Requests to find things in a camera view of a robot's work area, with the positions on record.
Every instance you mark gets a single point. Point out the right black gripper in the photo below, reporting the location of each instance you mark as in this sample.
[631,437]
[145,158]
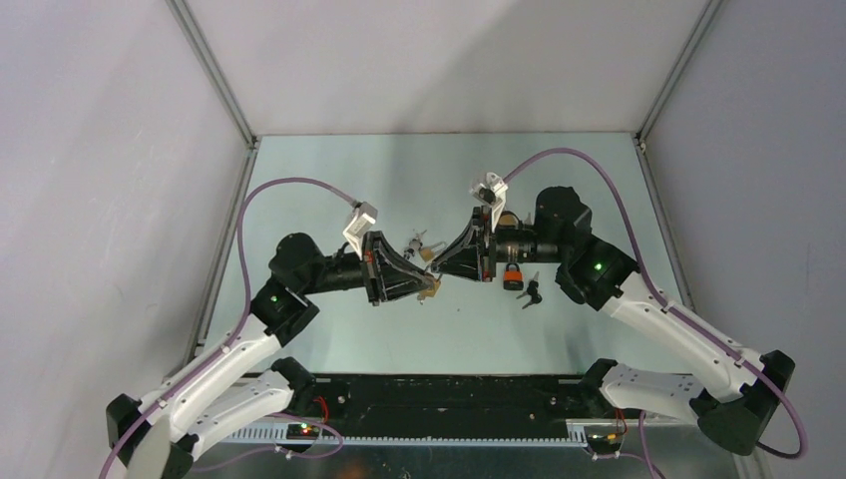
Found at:
[467,256]

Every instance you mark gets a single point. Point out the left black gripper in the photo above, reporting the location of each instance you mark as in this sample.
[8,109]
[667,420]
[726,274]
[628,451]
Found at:
[376,252]

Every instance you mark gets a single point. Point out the small brass padlock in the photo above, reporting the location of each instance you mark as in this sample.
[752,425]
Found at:
[430,291]
[429,252]

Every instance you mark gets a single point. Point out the orange black padlock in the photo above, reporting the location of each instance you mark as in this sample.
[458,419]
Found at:
[512,279]

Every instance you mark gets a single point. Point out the black keys bunch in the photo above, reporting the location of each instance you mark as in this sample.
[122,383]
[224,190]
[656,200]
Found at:
[531,293]

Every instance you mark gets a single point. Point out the large brass padlock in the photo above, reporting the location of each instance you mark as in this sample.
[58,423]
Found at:
[510,220]

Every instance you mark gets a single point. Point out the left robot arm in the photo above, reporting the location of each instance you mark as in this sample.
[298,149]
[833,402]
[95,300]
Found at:
[165,432]

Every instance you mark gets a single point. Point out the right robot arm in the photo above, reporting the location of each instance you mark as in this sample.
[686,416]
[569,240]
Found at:
[730,391]

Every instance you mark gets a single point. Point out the left circuit board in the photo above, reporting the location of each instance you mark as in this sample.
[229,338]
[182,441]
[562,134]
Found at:
[300,431]

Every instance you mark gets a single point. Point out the circuit board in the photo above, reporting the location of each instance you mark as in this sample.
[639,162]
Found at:
[611,438]
[300,431]

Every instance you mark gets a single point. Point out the right circuit board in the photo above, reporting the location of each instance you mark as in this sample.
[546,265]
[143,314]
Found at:
[611,438]

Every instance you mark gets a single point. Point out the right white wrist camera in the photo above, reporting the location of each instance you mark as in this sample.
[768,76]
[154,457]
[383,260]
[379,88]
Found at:
[490,189]

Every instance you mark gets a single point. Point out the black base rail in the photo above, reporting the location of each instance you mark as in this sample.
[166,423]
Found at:
[371,407]

